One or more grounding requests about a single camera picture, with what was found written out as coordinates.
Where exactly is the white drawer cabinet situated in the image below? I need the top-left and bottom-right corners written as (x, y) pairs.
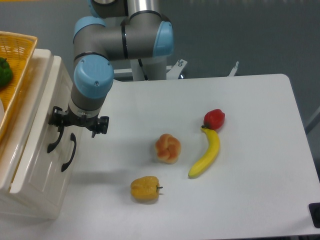
top-left (0, 48), bottom-right (85, 221)

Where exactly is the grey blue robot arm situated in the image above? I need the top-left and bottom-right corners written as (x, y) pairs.
top-left (48, 0), bottom-right (174, 135)

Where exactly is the yellow toy banana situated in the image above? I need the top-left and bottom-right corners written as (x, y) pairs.
top-left (188, 125), bottom-right (221, 179)

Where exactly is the knotted toy bread roll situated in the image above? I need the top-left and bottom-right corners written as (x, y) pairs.
top-left (154, 133), bottom-right (181, 165)

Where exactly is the yellow toy bell pepper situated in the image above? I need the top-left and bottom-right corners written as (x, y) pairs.
top-left (130, 176), bottom-right (163, 201)

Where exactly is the black corner device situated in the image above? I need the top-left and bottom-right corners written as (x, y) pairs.
top-left (308, 202), bottom-right (320, 229)

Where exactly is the yellow woven basket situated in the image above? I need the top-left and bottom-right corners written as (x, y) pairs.
top-left (0, 31), bottom-right (38, 139)

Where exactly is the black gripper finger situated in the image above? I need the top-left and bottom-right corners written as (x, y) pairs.
top-left (48, 106), bottom-right (67, 133)
top-left (90, 116), bottom-right (110, 138)

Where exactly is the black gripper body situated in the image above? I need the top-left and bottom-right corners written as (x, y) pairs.
top-left (63, 108), bottom-right (98, 130)

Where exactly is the red toy pepper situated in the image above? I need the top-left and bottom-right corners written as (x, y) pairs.
top-left (203, 109), bottom-right (225, 130)

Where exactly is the green toy pepper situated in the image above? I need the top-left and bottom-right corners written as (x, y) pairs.
top-left (0, 57), bottom-right (13, 88)

